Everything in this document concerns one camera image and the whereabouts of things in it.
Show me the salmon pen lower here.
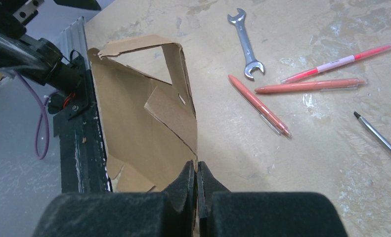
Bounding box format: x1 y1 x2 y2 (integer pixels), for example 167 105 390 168
228 75 292 138

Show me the red pen with white label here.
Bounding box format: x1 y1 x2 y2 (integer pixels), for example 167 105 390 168
281 43 391 84

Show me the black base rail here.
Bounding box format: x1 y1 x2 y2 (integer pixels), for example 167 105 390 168
47 55 112 194

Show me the aluminium frame extrusion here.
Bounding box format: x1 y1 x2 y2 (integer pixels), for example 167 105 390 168
54 17 87 64

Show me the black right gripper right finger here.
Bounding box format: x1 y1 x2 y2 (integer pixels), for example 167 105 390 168
197 161 348 237

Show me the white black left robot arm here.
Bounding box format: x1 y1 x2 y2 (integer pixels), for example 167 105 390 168
0 0 92 94

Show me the silver open-end wrench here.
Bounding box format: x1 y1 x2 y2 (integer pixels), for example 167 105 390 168
227 8 265 81

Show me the salmon pen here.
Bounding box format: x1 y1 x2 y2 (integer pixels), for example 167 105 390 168
254 78 367 94
228 75 292 138

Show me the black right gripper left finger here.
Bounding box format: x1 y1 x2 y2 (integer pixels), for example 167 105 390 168
32 161 195 237

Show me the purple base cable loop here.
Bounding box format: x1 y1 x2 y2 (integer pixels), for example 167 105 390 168
15 73 60 160

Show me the brown cardboard box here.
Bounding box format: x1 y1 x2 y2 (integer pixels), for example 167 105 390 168
87 35 197 192

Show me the yellow black screwdriver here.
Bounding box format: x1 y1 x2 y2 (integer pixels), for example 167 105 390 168
353 111 391 153

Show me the salmon pen middle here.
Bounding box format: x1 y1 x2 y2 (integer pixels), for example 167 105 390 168
254 78 367 94

